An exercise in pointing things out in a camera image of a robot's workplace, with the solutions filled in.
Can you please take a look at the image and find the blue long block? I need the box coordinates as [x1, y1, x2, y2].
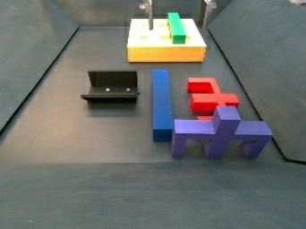
[152, 70, 173, 141]

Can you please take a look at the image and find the yellow slotted board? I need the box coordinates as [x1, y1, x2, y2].
[127, 19, 207, 63]

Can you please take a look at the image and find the red cross-shaped block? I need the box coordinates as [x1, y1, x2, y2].
[187, 77, 240, 120]

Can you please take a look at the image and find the purple cross-shaped block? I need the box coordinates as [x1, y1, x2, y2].
[172, 106, 272, 158]

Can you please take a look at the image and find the green long block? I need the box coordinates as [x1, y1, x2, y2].
[167, 13, 187, 45]

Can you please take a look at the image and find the grey metal rod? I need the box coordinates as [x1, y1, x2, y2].
[140, 0, 153, 30]

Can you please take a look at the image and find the metal stand right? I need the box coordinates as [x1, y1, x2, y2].
[202, 0, 218, 28]

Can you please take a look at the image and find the black angle bracket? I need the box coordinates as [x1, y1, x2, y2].
[80, 70, 139, 103]

